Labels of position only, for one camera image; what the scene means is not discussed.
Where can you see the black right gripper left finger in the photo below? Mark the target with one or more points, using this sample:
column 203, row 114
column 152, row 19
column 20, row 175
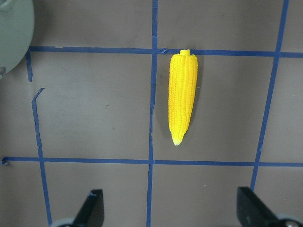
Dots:
column 91, row 214

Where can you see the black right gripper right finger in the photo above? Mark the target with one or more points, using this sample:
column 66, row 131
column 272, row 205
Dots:
column 252, row 212

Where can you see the yellow plastic corn cob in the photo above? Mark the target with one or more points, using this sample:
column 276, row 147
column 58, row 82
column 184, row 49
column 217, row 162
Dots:
column 183, row 71

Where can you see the pale green cooking pot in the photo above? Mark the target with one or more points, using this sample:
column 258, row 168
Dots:
column 17, row 22

